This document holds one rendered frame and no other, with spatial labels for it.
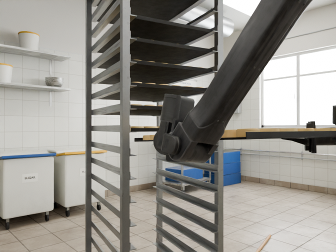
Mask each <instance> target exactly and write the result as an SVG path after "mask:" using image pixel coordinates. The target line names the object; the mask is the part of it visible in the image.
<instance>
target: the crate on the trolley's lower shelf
mask: <svg viewBox="0 0 336 252"><path fill-rule="evenodd" d="M165 170H166V171H169V172H172V173H176V174H179V175H181V165H180V166H174V167H168V168H165ZM183 175H184V176H187V177H190V178H194V179H201V178H203V170H201V169H197V168H192V167H188V166H183ZM165 180H167V181H174V182H180V181H177V180H174V179H170V178H167V177H165ZM180 183H181V182H180Z"/></svg>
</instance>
